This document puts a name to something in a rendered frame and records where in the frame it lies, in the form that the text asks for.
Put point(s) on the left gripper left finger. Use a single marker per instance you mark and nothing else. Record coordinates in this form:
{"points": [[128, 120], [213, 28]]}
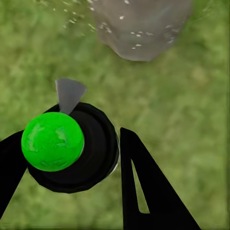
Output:
{"points": [[12, 167]]}

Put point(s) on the pesticide atomizer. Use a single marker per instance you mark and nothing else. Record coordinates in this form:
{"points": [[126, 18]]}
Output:
{"points": [[73, 146]]}

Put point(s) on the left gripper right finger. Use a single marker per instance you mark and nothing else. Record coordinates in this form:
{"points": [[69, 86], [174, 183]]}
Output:
{"points": [[167, 211]]}

